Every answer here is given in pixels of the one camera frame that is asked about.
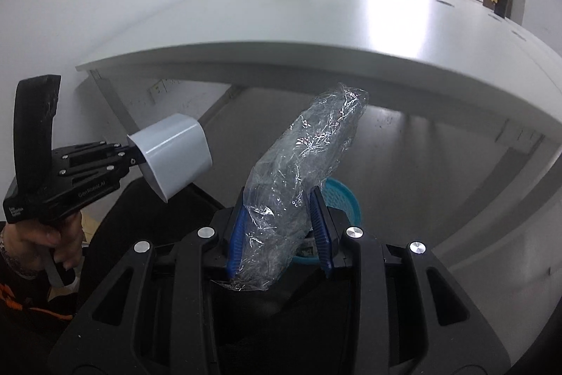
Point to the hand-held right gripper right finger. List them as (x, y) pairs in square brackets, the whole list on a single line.
[(319, 234)]

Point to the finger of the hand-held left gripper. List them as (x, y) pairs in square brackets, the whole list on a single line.
[(105, 168), (92, 150)]

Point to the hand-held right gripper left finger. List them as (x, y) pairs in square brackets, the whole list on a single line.
[(235, 239)]

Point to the blue plastic basket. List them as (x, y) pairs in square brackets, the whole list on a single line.
[(347, 203)]

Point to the white plastic cup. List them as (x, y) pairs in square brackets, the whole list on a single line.
[(171, 155)]

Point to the crinkled clear plastic wrap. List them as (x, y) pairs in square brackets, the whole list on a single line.
[(298, 164)]

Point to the person's left hand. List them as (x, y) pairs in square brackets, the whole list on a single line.
[(30, 239)]

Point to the white metal table leg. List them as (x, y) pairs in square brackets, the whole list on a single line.
[(114, 100)]

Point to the wall socket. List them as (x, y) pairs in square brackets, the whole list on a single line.
[(159, 89)]

